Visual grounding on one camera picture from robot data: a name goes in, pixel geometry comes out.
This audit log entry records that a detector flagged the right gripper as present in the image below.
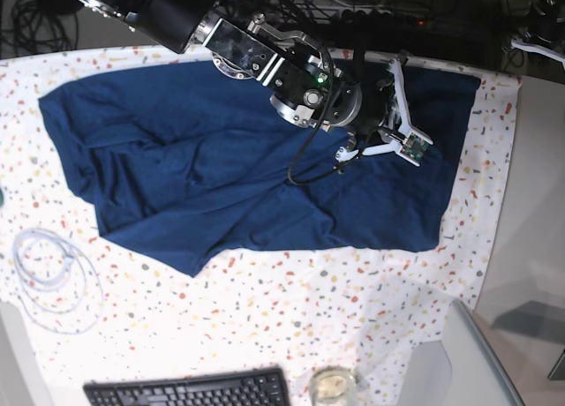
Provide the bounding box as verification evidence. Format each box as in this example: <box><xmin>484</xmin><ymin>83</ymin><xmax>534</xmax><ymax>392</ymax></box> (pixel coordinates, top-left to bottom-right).
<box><xmin>335</xmin><ymin>52</ymin><xmax>433</xmax><ymax>167</ymax></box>

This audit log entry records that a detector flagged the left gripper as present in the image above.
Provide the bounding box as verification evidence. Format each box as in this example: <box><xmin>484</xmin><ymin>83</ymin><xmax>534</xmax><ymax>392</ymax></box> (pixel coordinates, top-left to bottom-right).
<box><xmin>510</xmin><ymin>33</ymin><xmax>564</xmax><ymax>64</ymax></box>

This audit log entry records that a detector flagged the dark blue t-shirt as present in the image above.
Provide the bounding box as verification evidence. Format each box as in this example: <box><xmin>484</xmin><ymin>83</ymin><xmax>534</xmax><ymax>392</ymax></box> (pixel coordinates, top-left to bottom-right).
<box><xmin>39</xmin><ymin>62</ymin><xmax>480</xmax><ymax>275</ymax></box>

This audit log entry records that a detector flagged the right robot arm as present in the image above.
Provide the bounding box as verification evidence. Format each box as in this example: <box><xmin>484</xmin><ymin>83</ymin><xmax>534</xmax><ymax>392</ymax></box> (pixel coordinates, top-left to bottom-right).
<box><xmin>79</xmin><ymin>0</ymin><xmax>433</xmax><ymax>173</ymax></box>

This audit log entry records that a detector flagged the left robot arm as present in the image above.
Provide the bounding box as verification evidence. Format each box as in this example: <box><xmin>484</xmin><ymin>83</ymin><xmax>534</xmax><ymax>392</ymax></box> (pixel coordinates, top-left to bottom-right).
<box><xmin>510</xmin><ymin>0</ymin><xmax>564</xmax><ymax>66</ymax></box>

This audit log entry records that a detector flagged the grey monitor edge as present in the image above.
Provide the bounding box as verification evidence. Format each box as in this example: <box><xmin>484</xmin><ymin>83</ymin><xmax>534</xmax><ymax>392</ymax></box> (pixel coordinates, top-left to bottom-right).
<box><xmin>441</xmin><ymin>300</ymin><xmax>524</xmax><ymax>406</ymax></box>

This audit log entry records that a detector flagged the clear glass jar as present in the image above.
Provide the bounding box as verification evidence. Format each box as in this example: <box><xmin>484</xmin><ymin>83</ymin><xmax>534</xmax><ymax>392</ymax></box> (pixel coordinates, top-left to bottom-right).
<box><xmin>309</xmin><ymin>366</ymin><xmax>358</xmax><ymax>406</ymax></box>

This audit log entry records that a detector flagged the black computer keyboard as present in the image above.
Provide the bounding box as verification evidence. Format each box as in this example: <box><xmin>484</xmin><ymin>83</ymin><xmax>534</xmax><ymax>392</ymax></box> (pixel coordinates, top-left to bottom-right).
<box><xmin>83</xmin><ymin>367</ymin><xmax>290</xmax><ymax>406</ymax></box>

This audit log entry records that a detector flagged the terrazzo patterned table cloth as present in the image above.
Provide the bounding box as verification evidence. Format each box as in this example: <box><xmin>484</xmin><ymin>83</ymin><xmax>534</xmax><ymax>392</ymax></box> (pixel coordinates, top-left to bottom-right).
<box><xmin>1</xmin><ymin>47</ymin><xmax>521</xmax><ymax>405</ymax></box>

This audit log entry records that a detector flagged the coiled white cable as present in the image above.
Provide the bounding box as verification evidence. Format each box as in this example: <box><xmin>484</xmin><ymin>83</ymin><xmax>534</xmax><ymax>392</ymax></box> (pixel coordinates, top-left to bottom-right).
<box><xmin>11</xmin><ymin>228</ymin><xmax>106</xmax><ymax>336</ymax></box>

